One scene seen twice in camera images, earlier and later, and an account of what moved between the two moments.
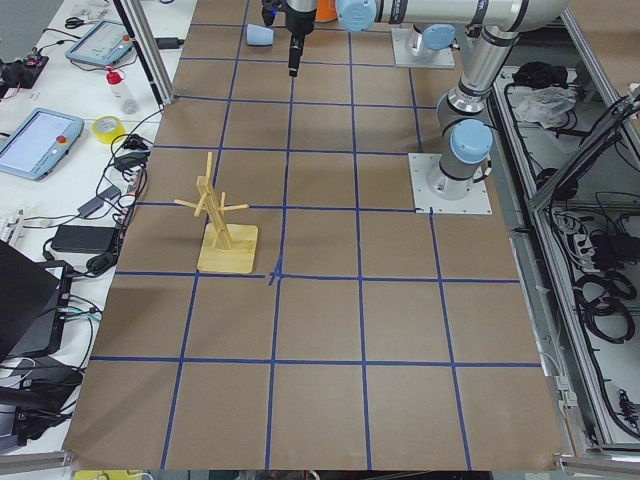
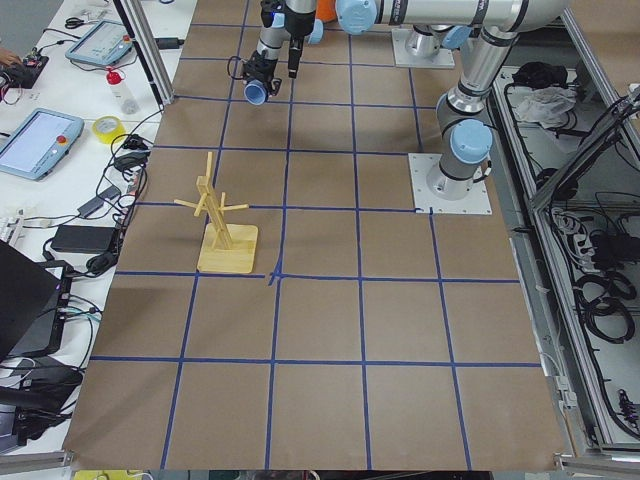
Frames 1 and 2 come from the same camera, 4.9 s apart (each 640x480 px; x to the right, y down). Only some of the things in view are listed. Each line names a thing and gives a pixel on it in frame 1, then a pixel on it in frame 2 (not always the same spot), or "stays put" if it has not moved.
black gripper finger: [298, 29] stays put
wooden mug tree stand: [229, 248] stays put
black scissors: [74, 22] stays put
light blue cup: [259, 35] -> [256, 92]
